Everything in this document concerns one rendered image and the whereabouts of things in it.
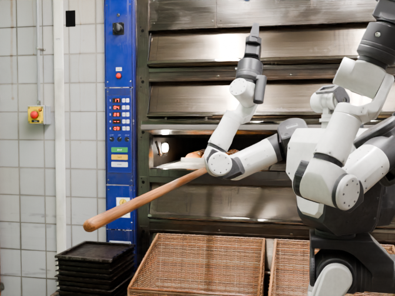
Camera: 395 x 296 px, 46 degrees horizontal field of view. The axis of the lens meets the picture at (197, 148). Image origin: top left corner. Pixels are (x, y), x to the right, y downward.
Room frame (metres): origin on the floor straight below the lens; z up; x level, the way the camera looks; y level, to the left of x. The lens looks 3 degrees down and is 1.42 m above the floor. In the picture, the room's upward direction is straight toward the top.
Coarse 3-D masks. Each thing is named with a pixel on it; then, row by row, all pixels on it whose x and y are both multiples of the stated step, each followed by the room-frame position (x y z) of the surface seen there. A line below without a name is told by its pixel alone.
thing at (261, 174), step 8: (152, 168) 2.46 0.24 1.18; (160, 168) 2.46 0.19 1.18; (168, 168) 2.46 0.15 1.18; (152, 176) 2.42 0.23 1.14; (160, 176) 2.42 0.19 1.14; (168, 176) 2.41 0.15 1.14; (176, 176) 2.40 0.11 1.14; (200, 176) 2.37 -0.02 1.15; (208, 176) 2.36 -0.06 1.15; (248, 176) 2.32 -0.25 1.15; (256, 176) 2.32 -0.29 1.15; (264, 176) 2.31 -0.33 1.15; (272, 176) 2.30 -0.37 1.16; (280, 176) 2.29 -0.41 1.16; (288, 176) 2.28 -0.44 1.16
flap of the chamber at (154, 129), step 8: (144, 128) 2.28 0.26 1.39; (152, 128) 2.27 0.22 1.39; (160, 128) 2.26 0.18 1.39; (168, 128) 2.25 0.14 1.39; (176, 128) 2.24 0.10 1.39; (184, 128) 2.24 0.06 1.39; (192, 128) 2.23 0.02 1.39; (200, 128) 2.22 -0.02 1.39; (208, 128) 2.21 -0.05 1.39; (240, 128) 2.18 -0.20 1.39; (248, 128) 2.18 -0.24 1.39; (256, 128) 2.17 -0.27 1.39; (264, 128) 2.16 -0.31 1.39; (272, 128) 2.15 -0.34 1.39
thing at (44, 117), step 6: (30, 108) 2.48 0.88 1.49; (36, 108) 2.48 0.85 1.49; (42, 108) 2.47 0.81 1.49; (48, 108) 2.51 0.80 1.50; (42, 114) 2.47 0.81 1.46; (48, 114) 2.51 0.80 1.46; (30, 120) 2.48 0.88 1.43; (36, 120) 2.48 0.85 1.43; (42, 120) 2.47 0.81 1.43; (48, 120) 2.51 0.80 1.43
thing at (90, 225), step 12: (204, 168) 2.18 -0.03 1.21; (180, 180) 1.76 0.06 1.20; (156, 192) 1.48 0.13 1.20; (168, 192) 1.61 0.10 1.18; (120, 204) 1.23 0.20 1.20; (132, 204) 1.27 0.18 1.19; (144, 204) 1.37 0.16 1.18; (96, 216) 1.08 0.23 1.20; (108, 216) 1.11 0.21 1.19; (120, 216) 1.19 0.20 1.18; (84, 228) 1.04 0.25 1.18; (96, 228) 1.05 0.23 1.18
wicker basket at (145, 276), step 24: (168, 240) 2.36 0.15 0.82; (192, 240) 2.34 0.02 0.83; (216, 240) 2.32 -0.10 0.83; (240, 240) 2.30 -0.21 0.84; (264, 240) 2.26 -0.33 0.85; (144, 264) 2.13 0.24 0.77; (168, 264) 2.33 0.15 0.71; (192, 264) 2.31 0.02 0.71; (216, 264) 2.29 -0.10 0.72; (240, 264) 2.27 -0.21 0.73; (264, 264) 2.25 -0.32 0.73; (144, 288) 1.91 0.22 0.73; (168, 288) 2.30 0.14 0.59; (192, 288) 2.28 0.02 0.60; (216, 288) 2.26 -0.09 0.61; (240, 288) 2.24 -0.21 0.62
